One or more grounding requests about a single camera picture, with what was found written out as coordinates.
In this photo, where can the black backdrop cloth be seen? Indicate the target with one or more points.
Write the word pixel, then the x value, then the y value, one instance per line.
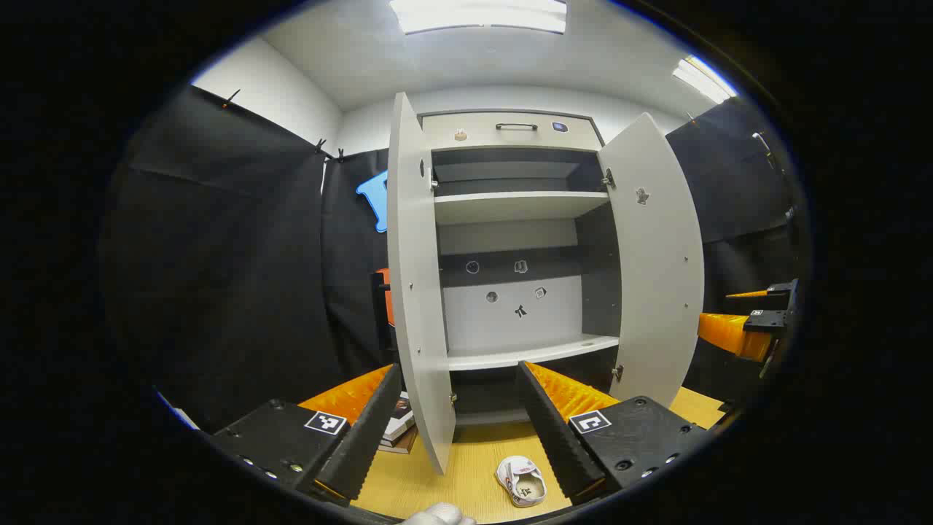
pixel 219 255

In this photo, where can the white shoe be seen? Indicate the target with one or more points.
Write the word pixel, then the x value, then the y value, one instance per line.
pixel 521 481

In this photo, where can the thin brown book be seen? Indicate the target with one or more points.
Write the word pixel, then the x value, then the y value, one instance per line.
pixel 401 445

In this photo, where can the book with dark cover photo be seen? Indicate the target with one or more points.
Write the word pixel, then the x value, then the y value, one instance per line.
pixel 399 415

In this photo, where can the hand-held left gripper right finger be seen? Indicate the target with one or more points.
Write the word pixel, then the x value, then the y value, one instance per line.
pixel 557 437

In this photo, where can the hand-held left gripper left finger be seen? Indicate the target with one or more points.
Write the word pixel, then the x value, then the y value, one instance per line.
pixel 364 437

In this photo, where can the grey cabinet shelf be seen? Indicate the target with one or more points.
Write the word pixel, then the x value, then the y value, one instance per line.
pixel 525 354
pixel 510 206

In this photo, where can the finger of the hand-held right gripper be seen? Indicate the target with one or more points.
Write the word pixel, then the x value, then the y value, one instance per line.
pixel 780 288
pixel 729 334

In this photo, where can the grey shoe cabinet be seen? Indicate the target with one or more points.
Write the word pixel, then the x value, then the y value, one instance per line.
pixel 510 321

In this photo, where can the ceiling light panel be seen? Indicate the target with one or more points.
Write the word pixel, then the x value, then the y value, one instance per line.
pixel 703 79
pixel 477 16

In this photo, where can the grey cabinet door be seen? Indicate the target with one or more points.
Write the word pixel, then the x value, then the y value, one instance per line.
pixel 415 292
pixel 656 292

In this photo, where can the grey cabinet drawer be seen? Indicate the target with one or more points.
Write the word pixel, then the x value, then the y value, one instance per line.
pixel 474 133

